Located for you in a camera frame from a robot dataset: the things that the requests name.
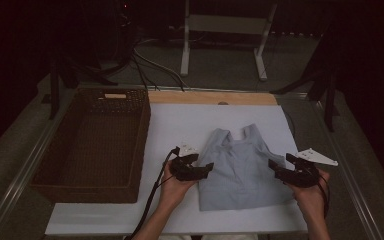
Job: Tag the aluminium rail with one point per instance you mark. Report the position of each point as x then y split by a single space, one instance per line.
353 186
16 186

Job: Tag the brown woven basket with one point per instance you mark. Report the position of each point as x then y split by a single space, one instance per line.
96 150

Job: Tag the black tripod stand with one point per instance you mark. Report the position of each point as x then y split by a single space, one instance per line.
328 96
55 86

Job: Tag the light blue knitted sweater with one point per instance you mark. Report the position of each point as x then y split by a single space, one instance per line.
243 176

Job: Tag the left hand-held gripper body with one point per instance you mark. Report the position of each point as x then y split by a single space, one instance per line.
183 171

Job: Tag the white table mat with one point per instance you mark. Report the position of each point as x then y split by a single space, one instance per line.
113 216

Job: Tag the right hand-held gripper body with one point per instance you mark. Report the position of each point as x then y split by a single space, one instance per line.
300 175

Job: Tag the white metal stand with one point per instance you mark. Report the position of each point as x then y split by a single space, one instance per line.
226 25

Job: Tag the person's left hand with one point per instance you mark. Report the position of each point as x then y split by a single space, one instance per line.
173 190

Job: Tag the person's right hand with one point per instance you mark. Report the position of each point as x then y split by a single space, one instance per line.
310 198

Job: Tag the wooden board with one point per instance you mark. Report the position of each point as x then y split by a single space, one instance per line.
213 97

